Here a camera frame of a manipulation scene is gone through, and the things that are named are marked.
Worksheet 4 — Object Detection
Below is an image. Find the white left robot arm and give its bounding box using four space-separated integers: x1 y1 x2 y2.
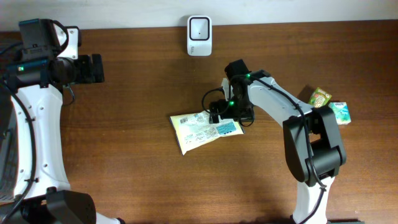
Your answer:
1 54 121 223

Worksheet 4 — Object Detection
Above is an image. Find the green snack stick pack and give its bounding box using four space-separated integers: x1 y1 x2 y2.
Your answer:
308 87 332 108

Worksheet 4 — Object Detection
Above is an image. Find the green tissue pack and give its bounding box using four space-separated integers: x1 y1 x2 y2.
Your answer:
328 102 351 125

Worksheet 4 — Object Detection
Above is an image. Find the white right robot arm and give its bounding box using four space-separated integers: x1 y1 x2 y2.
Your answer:
206 59 346 223

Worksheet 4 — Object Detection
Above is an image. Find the white chips bag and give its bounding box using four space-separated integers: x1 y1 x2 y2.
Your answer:
169 111 245 156

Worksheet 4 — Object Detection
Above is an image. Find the dark grey plastic basket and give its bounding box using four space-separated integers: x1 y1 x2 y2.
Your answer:
1 85 18 203

